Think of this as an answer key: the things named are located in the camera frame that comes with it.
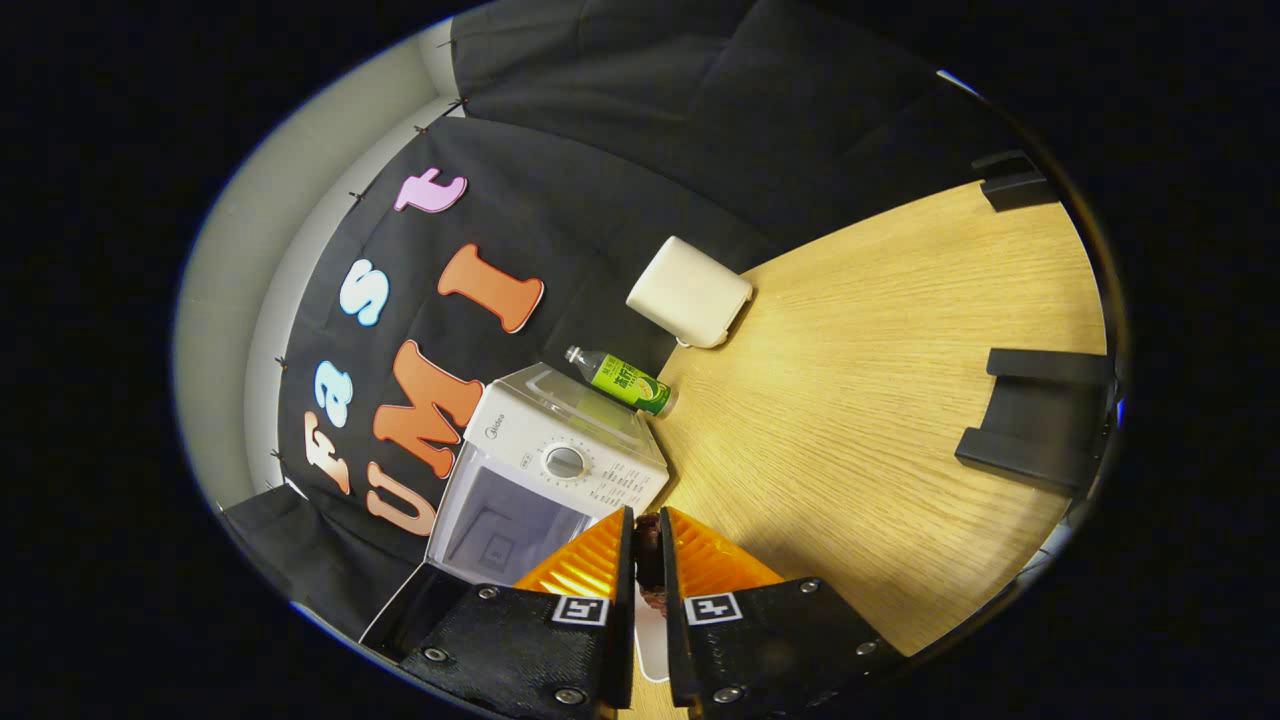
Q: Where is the white toaster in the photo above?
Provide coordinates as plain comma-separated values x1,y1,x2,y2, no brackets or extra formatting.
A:
627,236,754,349

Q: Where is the black backdrop cloth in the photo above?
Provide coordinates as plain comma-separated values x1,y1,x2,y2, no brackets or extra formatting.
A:
220,0,1061,641

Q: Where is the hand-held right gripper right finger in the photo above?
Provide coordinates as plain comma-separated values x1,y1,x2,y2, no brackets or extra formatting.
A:
658,505,908,720

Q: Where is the black plastic bracket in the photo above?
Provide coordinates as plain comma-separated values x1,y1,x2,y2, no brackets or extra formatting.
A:
955,347,1113,498
972,150,1059,213

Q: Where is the white plate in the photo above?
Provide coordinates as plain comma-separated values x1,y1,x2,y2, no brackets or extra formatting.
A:
635,605,671,683

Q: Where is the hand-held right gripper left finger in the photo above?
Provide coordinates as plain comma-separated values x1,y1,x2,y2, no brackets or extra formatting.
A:
398,505,638,716

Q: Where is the green label drink bottle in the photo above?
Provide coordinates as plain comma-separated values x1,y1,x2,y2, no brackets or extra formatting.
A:
565,345,677,418

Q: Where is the brown meat patty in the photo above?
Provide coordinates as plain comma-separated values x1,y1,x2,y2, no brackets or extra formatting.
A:
636,515,666,611

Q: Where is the white microwave oven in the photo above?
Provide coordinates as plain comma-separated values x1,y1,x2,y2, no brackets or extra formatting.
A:
358,362,671,651

